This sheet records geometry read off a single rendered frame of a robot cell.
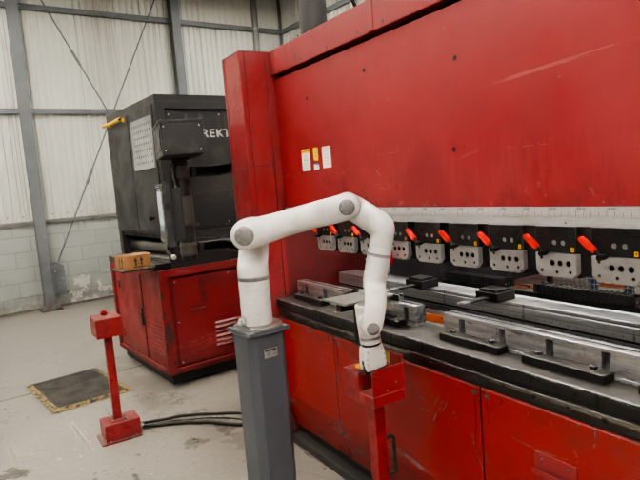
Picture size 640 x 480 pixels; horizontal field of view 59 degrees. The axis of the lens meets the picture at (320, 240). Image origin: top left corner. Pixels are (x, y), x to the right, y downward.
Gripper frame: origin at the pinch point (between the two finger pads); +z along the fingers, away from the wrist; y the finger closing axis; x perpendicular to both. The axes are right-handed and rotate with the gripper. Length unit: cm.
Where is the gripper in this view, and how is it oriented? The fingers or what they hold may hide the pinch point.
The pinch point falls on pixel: (376, 380)
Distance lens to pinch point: 231.7
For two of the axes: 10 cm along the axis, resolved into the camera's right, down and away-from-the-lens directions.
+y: -8.4, 2.1, -5.0
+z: 1.5, 9.8, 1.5
